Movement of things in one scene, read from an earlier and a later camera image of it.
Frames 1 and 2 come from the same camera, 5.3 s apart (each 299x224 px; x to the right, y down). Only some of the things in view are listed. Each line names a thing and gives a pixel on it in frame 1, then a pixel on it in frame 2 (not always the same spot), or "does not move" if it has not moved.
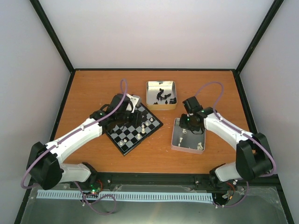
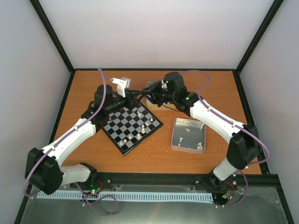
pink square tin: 184,140 does not move
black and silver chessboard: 126,138 does not move
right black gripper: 182,124 -> 152,91
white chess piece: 143,129 does not move
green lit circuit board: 95,189 does not move
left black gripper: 137,121 -> 132,101
